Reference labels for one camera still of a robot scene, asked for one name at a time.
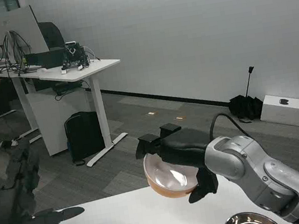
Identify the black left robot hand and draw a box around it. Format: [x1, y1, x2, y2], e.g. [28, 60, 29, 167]
[0, 132, 87, 224]

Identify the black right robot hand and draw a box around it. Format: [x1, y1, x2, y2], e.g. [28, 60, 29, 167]
[131, 117, 222, 211]

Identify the orange plastic bowl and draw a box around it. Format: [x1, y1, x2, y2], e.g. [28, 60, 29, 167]
[141, 147, 203, 203]

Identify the shiny steel bowl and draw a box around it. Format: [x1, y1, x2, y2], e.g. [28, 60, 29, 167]
[219, 207, 282, 224]

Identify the black folded umbrella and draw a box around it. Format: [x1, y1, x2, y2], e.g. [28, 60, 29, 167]
[222, 65, 267, 126]

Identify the black backpack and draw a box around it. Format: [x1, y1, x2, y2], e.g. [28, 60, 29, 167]
[62, 108, 109, 168]

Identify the white cardboard box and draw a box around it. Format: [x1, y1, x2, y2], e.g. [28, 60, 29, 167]
[257, 90, 299, 133]

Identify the black power strip under desk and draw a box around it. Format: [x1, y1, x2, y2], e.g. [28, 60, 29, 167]
[51, 79, 84, 96]

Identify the white standing desk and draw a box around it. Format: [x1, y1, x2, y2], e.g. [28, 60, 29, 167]
[7, 52, 136, 177]

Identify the black electronics box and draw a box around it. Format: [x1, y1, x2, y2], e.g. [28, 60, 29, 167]
[23, 46, 71, 72]

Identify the small black robot gripper device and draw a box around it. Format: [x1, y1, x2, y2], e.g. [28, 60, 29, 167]
[57, 37, 102, 74]

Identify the black office chair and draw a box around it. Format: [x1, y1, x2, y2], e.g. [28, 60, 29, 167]
[37, 19, 66, 53]

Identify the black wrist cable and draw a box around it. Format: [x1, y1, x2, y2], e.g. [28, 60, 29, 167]
[205, 109, 253, 143]

